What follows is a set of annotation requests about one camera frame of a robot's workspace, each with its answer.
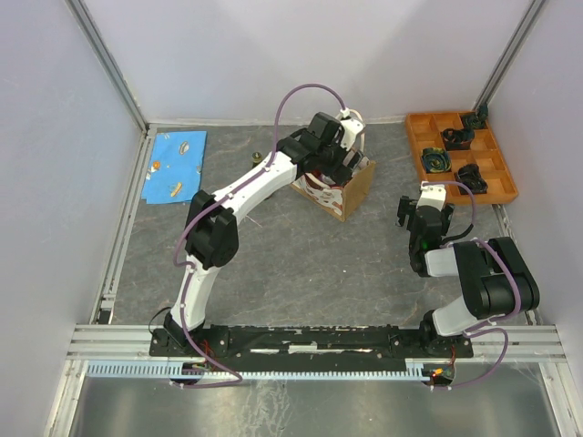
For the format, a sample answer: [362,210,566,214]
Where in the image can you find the black rolled cloth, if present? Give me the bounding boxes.
[455,163,488,194]
[441,128,475,151]

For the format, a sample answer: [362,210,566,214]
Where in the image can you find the blue patterned cloth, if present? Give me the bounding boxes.
[141,130,207,205]

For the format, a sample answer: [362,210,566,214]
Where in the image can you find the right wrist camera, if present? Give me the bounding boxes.
[416,181,447,211]

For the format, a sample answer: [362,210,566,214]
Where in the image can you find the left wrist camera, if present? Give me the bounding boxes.
[336,108,365,150]

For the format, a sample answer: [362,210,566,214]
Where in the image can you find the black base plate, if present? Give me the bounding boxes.
[148,323,476,371]

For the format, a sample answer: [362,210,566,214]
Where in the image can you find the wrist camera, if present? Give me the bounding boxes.
[336,108,365,150]
[416,181,447,211]

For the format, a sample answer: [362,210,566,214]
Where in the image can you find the black rolled cloth front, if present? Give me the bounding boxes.
[455,163,488,194]

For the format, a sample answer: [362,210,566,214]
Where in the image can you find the blue cable duct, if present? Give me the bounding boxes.
[85,359,434,380]

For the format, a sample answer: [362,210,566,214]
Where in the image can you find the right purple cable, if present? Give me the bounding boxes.
[421,180,525,391]

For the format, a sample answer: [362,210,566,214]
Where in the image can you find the green blue rolled cloth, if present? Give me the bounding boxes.
[421,147,452,174]

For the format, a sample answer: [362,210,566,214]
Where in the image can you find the orange compartment tray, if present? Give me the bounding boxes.
[404,111,518,205]

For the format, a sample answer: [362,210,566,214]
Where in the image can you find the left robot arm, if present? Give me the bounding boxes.
[164,109,365,355]

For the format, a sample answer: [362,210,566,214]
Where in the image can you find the canvas tote bag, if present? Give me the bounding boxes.
[291,132,375,222]

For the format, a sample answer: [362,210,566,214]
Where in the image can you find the green glass bottle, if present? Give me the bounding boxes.
[251,151,263,168]

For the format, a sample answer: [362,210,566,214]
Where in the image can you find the dark rolled cloth corner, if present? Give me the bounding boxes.
[460,103,489,130]

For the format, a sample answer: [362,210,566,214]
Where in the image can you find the aluminium frame rail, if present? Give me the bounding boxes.
[66,325,566,362]

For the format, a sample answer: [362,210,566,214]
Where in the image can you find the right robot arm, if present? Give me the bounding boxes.
[396,193,540,356]

